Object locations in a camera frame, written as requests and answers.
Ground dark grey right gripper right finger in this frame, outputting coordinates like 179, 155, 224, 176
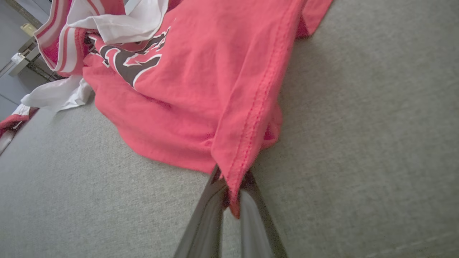
239, 171, 287, 258

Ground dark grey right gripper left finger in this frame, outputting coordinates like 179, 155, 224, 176
174, 166, 229, 258

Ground red shorts with white stripe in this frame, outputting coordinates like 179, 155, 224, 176
0, 104, 41, 155

